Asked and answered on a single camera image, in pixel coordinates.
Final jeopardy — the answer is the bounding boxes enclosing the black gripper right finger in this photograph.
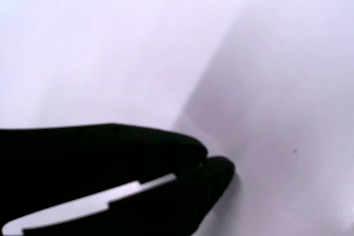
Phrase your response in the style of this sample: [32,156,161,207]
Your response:
[23,156,236,236]

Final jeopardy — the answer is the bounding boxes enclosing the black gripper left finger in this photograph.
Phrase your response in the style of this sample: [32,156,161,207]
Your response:
[0,123,209,236]

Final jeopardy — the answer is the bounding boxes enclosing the white table cover sheet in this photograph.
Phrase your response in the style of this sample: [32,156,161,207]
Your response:
[0,0,354,236]

